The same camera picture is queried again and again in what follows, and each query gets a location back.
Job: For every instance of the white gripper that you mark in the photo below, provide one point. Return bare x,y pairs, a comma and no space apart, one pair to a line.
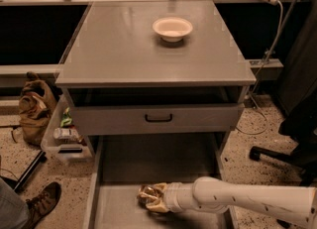
172,195

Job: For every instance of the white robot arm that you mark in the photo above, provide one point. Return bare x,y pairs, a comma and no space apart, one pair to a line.
292,204

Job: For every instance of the open bottom drawer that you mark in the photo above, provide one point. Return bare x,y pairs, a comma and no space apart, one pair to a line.
124,163

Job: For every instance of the grey middle drawer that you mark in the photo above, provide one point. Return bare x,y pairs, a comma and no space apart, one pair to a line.
119,111

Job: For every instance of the grey drawer cabinet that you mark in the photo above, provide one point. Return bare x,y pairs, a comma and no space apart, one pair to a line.
116,46

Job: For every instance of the clear plastic storage bin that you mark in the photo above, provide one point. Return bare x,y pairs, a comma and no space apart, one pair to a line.
63,146

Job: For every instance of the brown leather boot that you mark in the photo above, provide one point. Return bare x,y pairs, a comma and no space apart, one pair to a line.
42,205

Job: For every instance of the green snack bag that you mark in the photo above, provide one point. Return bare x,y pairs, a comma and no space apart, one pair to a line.
66,120

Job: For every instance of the grey trouser leg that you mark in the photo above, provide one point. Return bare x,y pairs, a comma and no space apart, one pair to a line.
14,213

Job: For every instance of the brown backpack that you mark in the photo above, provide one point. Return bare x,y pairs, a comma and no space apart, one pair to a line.
36,106

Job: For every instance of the black office chair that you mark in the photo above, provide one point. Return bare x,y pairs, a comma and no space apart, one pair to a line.
301,126

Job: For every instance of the white paper bowl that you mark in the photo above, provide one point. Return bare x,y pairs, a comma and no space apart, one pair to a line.
172,29

